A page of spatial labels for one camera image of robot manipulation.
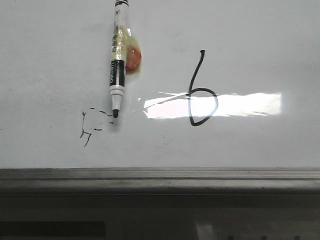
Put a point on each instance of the white black whiteboard marker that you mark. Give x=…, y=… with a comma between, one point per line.
x=119, y=53

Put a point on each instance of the white whiteboard with metal frame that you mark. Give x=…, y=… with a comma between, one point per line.
x=227, y=99

